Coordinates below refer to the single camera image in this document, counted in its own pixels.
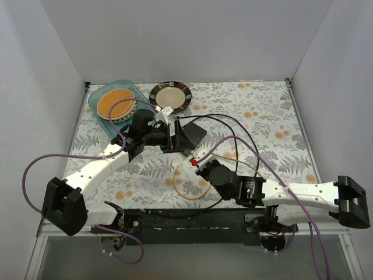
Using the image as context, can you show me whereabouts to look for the floral tablecloth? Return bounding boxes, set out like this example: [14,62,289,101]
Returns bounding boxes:
[57,81,326,210]

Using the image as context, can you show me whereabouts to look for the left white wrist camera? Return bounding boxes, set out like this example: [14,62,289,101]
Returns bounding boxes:
[155,106,174,125]

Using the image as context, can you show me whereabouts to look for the black cable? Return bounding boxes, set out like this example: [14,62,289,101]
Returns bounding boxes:
[139,113,265,218]

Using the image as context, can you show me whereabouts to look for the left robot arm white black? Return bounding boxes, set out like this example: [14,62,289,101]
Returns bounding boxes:
[41,109,198,236]

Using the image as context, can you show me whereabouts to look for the aluminium frame rail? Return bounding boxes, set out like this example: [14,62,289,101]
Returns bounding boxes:
[36,212,350,237]

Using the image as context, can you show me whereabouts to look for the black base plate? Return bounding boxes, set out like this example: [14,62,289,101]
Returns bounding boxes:
[90,207,295,246]

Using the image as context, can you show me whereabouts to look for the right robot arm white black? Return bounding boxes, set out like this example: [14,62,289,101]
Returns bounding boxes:
[191,155,371,232]

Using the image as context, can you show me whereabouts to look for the yellow ethernet cable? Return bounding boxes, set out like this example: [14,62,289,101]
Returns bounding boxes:
[173,166,212,201]

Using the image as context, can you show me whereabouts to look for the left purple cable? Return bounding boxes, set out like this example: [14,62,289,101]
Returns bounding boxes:
[22,99,161,265]

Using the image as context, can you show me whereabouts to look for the black network switch box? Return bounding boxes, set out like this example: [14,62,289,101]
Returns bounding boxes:
[182,122,207,156]

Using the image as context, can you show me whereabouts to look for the dark rimmed ceramic plate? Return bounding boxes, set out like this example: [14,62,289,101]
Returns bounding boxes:
[149,81,192,114]

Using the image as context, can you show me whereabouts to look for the orange woven round plate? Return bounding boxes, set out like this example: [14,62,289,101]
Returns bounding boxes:
[97,89,138,122]

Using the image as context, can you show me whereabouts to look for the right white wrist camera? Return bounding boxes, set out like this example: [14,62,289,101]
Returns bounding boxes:
[189,147,212,170]

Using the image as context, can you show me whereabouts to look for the blue plastic tray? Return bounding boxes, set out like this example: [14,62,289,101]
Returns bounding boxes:
[88,80,155,138]

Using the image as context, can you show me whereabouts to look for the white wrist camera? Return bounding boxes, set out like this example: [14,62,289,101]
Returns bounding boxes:
[189,147,212,170]
[155,106,174,125]

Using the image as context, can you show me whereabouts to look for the purple cable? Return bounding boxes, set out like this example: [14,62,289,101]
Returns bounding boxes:
[196,135,332,280]
[22,99,161,265]

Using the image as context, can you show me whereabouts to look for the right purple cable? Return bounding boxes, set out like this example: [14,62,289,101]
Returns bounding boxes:
[196,135,332,280]

